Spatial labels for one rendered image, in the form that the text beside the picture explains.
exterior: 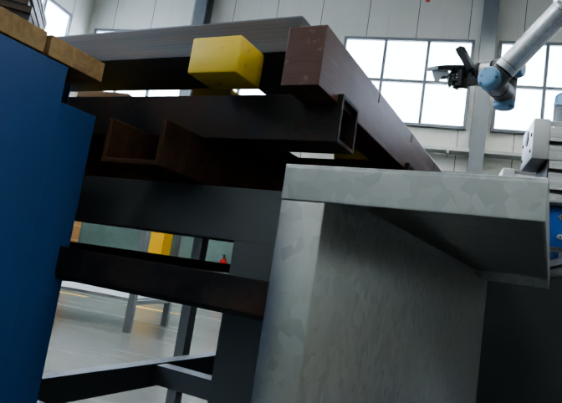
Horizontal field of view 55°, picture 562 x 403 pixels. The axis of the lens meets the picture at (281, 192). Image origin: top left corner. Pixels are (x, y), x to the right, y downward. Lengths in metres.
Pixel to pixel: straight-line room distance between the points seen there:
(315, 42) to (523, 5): 11.48
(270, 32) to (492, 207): 0.31
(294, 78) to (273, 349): 0.25
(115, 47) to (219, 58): 0.20
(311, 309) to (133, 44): 0.42
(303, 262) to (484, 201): 0.15
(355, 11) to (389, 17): 0.74
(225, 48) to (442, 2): 11.43
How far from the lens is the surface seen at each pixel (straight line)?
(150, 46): 0.69
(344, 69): 0.58
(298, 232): 0.44
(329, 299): 0.47
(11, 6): 0.62
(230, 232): 0.61
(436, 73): 2.23
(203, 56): 0.58
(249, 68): 0.57
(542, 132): 1.29
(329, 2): 12.21
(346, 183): 0.43
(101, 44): 0.75
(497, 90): 2.03
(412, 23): 11.75
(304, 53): 0.54
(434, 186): 0.42
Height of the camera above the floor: 0.59
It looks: 8 degrees up
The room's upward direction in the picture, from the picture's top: 9 degrees clockwise
